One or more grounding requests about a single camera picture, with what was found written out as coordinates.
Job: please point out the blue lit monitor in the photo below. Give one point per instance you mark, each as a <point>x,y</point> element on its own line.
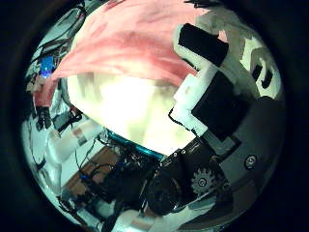
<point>47,67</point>

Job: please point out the orange button shirt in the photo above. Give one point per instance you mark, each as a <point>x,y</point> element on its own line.
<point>128,42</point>

